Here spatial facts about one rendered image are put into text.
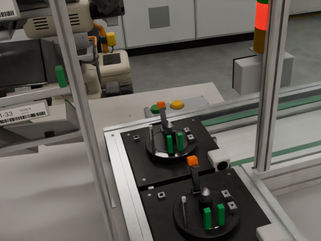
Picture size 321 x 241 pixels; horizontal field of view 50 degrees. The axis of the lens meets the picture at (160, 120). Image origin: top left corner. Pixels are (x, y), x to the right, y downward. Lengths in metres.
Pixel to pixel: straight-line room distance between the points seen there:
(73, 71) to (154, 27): 3.39
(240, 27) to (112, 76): 2.56
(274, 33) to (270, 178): 0.38
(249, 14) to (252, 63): 3.44
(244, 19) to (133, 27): 1.26
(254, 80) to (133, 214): 0.40
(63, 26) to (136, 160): 0.48
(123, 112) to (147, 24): 2.64
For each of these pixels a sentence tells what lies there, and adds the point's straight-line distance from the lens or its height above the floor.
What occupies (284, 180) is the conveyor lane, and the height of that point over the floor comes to 0.91.
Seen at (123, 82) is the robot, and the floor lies 0.72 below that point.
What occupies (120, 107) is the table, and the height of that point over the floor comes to 0.86.
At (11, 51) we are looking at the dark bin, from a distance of 0.62.
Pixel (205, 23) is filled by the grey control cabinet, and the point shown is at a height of 0.29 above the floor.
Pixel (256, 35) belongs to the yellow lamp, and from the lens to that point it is 0.75.
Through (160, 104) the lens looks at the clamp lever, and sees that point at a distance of 0.95.
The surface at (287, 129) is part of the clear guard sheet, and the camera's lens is 0.87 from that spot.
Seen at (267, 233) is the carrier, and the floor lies 0.99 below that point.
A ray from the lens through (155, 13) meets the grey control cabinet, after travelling 3.88.
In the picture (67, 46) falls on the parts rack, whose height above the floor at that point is 1.37.
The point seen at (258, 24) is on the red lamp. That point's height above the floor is 1.32.
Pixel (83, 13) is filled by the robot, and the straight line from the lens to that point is 1.47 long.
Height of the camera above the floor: 1.55
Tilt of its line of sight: 33 degrees down
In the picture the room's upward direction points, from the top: 6 degrees counter-clockwise
